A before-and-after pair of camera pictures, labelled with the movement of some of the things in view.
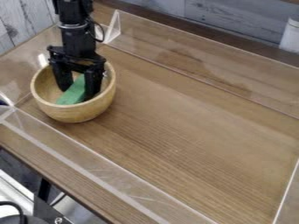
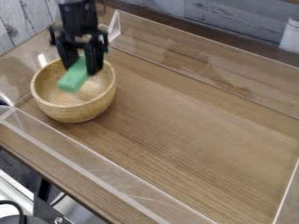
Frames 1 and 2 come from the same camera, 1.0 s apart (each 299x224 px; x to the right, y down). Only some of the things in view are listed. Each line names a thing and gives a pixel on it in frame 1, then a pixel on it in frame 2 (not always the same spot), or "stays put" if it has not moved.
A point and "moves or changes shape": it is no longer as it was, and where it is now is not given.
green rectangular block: x=76 y=92 moves or changes shape
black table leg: x=45 y=190 stays put
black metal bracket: x=45 y=212 stays put
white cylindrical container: x=290 y=38 stays put
